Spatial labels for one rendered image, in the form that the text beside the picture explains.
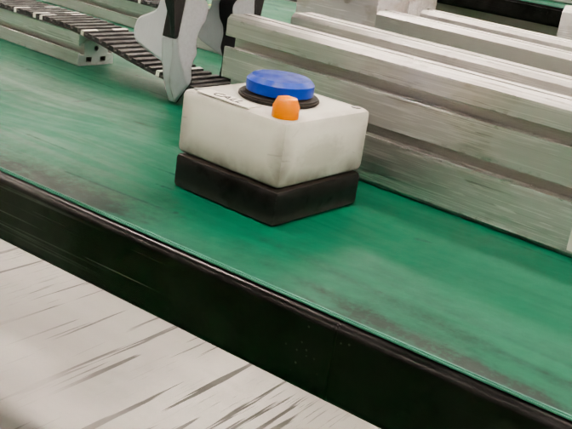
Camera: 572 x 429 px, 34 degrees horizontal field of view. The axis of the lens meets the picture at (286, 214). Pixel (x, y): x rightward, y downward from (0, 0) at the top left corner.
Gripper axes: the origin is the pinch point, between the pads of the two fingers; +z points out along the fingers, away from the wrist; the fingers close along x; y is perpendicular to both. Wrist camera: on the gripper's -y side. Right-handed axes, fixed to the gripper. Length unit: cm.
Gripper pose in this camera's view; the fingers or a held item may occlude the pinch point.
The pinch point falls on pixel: (207, 86)
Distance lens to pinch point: 76.5
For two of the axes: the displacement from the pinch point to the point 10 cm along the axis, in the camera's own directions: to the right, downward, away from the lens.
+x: -6.4, 1.8, -7.5
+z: -1.4, 9.3, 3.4
